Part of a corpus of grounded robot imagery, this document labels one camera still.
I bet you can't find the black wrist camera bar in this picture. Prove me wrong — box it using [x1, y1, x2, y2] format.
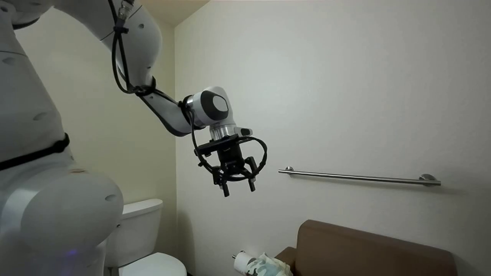
[193, 133, 253, 157]

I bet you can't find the white toilet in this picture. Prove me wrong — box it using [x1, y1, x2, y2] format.
[104, 197, 189, 276]

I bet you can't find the brown armchair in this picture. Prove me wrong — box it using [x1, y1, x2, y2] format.
[275, 219, 459, 276]

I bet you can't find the metal wall grab bar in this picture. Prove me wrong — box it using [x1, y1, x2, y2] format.
[278, 165, 442, 188]

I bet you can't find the white and blue towel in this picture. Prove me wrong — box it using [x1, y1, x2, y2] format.
[232, 248, 294, 276]

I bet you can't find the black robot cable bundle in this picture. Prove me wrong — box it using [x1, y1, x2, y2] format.
[106, 0, 268, 183]

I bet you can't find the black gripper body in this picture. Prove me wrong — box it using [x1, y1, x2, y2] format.
[213, 140, 248, 176]

